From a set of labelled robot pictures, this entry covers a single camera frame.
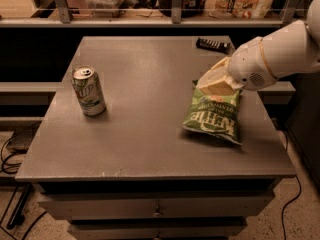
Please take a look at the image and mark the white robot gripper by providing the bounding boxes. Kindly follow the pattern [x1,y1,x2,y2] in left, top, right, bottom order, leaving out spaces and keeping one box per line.
[197,37,278,96]

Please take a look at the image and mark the green jalapeno chip bag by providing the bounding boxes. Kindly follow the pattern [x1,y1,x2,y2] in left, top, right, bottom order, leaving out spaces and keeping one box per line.
[182,80,241,145]

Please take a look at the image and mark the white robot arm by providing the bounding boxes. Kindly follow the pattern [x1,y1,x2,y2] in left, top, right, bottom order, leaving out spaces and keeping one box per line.
[197,0,320,96]

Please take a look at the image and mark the colourful snack bag on shelf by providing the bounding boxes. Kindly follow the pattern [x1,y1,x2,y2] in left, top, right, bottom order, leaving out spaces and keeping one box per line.
[210,0,273,19]

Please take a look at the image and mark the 7up soda can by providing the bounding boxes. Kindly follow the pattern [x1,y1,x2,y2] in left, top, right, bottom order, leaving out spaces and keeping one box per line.
[71,65,106,116]

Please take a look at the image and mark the black remote control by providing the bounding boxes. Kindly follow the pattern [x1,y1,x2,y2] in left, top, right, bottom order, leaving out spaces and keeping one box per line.
[196,38,231,54]

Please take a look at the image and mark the clear plastic container on shelf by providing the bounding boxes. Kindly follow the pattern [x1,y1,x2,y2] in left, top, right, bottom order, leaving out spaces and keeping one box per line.
[86,0,124,17]

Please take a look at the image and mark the grey cabinet lower drawer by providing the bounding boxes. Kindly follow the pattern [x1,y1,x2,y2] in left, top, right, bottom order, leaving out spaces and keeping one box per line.
[68,218,247,240]

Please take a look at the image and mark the grey cabinet drawer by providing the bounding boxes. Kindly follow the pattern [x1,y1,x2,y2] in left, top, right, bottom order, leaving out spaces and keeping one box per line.
[38,191,275,220]
[68,218,247,240]

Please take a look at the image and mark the grey cabinet upper drawer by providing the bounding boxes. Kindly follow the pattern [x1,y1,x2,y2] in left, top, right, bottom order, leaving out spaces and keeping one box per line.
[38,191,275,220]

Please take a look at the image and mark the black power adapter left floor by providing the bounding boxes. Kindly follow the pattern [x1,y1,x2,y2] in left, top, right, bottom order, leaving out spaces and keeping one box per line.
[6,129,35,152]

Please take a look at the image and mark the black cable right floor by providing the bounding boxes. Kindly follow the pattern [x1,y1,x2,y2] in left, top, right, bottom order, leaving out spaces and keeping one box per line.
[280,175,303,240]

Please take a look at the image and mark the grey metal shelf rail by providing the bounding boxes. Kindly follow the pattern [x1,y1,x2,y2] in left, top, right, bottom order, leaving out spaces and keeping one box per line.
[0,0,309,28]

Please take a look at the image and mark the black cables left floor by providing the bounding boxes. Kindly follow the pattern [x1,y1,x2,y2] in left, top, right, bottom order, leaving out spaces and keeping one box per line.
[0,122,48,240]

